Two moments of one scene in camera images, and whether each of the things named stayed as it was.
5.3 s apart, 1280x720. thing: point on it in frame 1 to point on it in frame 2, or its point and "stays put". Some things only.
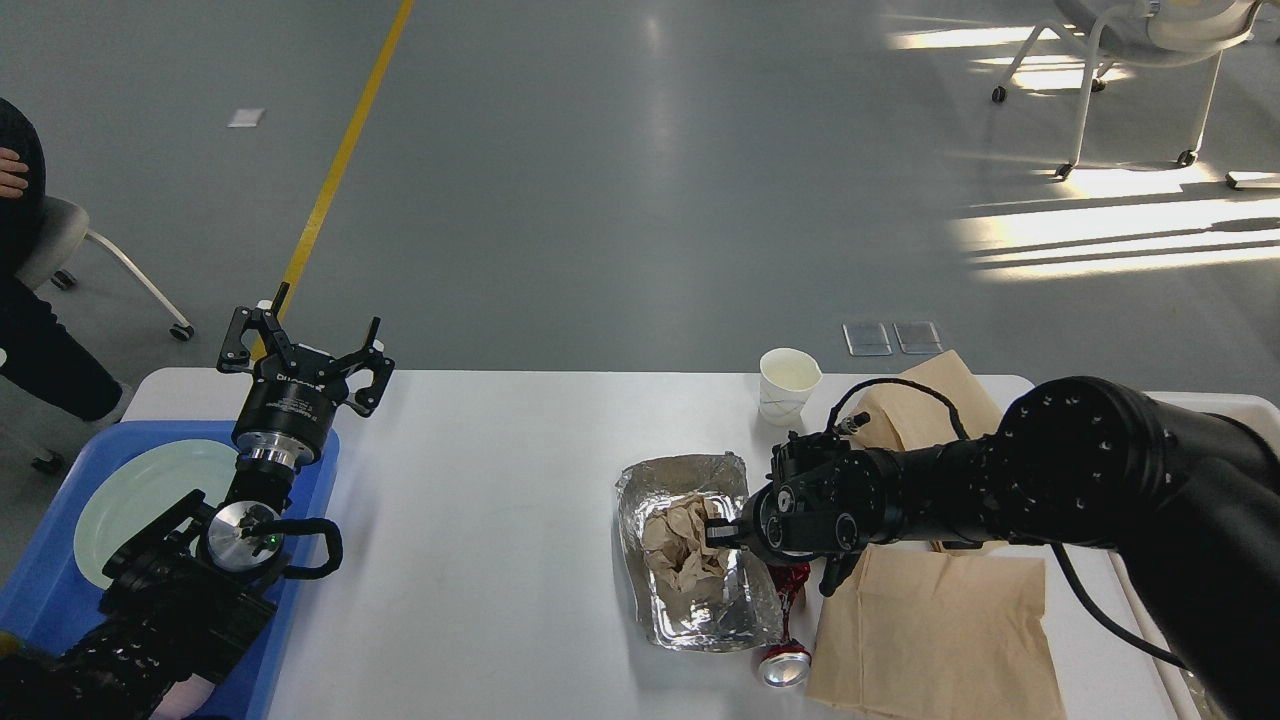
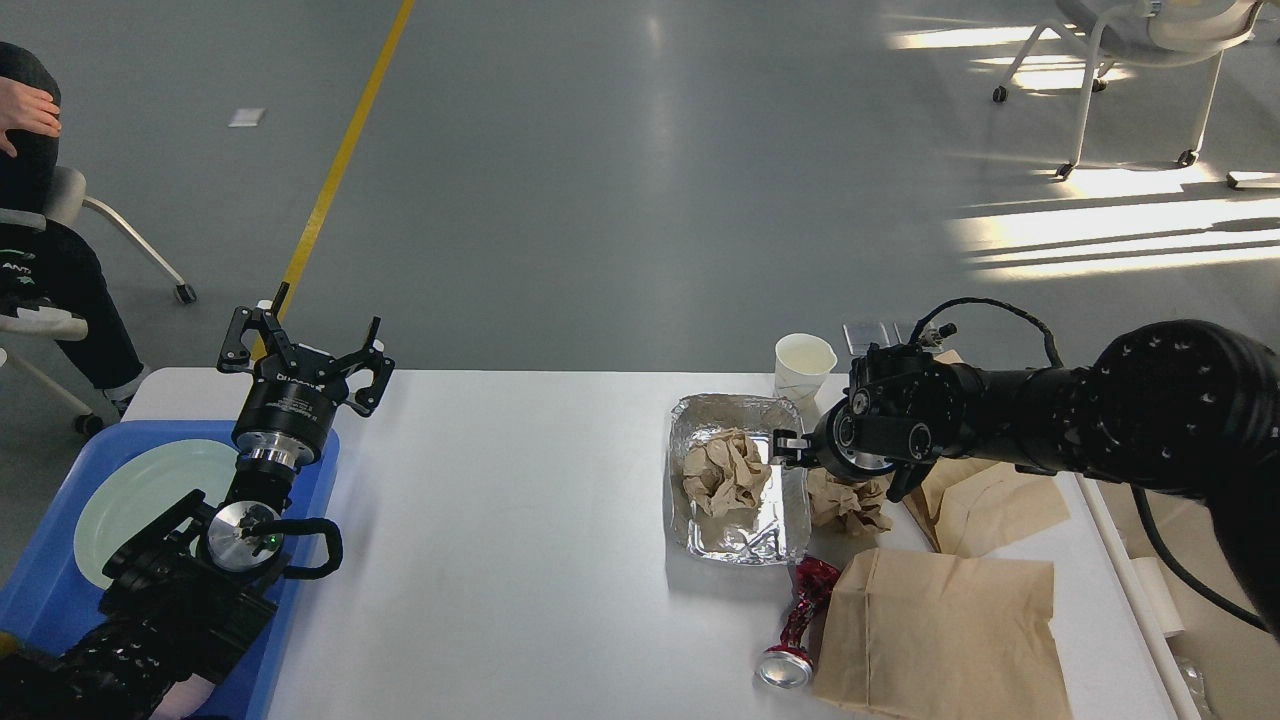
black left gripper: x=295 y=390 stays put
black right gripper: x=778 y=512 to x=832 y=447
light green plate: x=135 y=487 stays put
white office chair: x=1146 y=32 stays put
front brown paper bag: x=946 y=630 stays put
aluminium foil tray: x=739 y=610 to x=774 y=530
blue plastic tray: x=49 y=601 stays put
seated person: x=39 y=345 to x=60 y=264
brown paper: x=673 y=540 to x=724 y=470
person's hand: x=12 y=182 to x=26 y=108
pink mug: x=183 y=698 stays put
